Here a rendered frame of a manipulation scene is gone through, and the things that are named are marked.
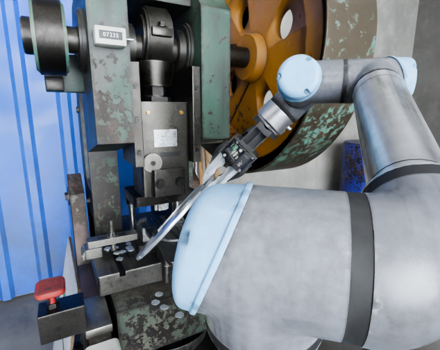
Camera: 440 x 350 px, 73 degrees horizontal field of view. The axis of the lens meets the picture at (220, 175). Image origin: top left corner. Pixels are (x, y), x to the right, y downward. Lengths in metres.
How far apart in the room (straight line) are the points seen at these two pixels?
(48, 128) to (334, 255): 1.96
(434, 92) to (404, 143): 3.67
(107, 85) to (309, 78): 0.50
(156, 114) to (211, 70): 0.20
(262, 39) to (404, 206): 0.93
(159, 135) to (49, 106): 1.24
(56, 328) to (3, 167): 1.41
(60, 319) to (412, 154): 0.75
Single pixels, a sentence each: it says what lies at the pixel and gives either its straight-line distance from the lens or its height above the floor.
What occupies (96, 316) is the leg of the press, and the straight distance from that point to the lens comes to 0.88.
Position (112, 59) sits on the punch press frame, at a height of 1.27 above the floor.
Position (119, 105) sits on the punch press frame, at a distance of 0.83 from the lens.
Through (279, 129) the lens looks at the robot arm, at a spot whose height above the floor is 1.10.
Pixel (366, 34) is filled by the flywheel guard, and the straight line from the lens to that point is 0.91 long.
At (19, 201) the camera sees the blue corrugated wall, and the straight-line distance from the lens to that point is 2.14.
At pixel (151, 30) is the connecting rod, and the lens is 0.92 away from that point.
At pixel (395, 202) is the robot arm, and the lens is 0.25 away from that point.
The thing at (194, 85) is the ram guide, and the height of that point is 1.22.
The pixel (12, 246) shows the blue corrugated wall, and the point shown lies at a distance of 2.23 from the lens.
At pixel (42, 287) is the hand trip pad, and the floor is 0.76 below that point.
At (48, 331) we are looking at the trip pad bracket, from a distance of 0.84.
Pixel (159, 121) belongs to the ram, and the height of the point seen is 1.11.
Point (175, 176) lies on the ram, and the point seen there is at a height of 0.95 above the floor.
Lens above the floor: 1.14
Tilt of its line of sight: 12 degrees down
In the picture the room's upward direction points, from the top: straight up
